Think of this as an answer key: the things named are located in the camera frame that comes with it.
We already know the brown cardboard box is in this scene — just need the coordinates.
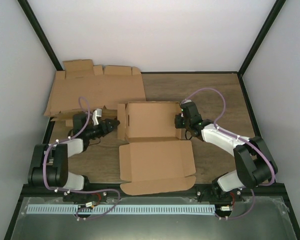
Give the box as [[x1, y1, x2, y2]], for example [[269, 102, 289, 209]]
[[117, 101, 196, 196]]

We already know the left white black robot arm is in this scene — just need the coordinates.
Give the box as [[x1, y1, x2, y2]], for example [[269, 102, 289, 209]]
[[28, 110, 120, 202]]

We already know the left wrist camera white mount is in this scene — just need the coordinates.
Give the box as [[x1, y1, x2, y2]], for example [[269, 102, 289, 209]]
[[91, 108, 102, 126]]

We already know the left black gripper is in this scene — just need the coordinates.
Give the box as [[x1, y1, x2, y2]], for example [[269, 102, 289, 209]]
[[85, 119, 121, 140]]

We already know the light blue slotted cable duct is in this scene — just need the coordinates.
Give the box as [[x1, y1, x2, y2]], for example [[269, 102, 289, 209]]
[[26, 204, 216, 216]]

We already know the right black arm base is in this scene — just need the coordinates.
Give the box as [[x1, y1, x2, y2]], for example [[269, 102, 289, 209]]
[[195, 182, 242, 204]]

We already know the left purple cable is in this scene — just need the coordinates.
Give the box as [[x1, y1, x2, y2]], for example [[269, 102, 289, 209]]
[[43, 96, 122, 221]]

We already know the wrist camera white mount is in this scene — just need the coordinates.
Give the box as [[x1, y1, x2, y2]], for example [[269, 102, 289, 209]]
[[91, 108, 102, 126], [180, 99, 192, 105]]

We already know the black aluminium frame rail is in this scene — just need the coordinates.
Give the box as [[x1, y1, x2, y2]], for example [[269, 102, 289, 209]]
[[20, 183, 289, 200]]

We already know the stack of flat cardboard blanks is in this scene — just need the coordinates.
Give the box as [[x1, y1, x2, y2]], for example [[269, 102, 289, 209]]
[[44, 59, 146, 121]]

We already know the grey metal base plate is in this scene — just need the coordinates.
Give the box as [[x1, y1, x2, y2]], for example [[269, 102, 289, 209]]
[[11, 196, 297, 240]]

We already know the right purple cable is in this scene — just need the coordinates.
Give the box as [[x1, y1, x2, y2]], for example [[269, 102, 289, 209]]
[[184, 87, 277, 221]]

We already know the purple cable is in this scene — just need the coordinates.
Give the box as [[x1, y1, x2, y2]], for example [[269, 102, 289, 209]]
[[43, 96, 122, 221], [184, 87, 277, 221]]

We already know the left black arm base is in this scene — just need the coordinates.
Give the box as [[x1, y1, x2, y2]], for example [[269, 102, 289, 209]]
[[62, 183, 109, 204]]

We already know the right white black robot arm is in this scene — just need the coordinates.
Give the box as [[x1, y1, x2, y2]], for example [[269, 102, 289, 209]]
[[174, 100, 278, 202]]

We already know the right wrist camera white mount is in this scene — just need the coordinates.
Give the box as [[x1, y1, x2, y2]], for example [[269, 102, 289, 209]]
[[180, 99, 192, 105]]

